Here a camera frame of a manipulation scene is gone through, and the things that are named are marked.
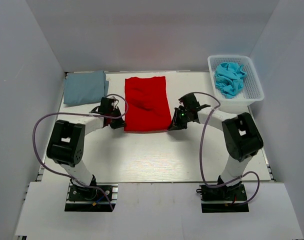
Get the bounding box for crumpled light blue t shirt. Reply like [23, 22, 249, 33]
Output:
[214, 62, 247, 99]

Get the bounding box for red t shirt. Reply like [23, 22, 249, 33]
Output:
[124, 76, 172, 133]

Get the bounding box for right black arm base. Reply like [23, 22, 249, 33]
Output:
[196, 183, 249, 214]

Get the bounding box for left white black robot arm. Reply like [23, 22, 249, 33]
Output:
[46, 96, 125, 200]

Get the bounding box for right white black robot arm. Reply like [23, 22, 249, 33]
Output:
[168, 92, 264, 200]

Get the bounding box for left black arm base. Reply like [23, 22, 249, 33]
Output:
[64, 183, 118, 213]

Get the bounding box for white plastic basket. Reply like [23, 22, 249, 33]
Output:
[207, 54, 264, 107]

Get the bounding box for folded grey-blue t shirt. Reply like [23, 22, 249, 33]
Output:
[63, 70, 109, 106]

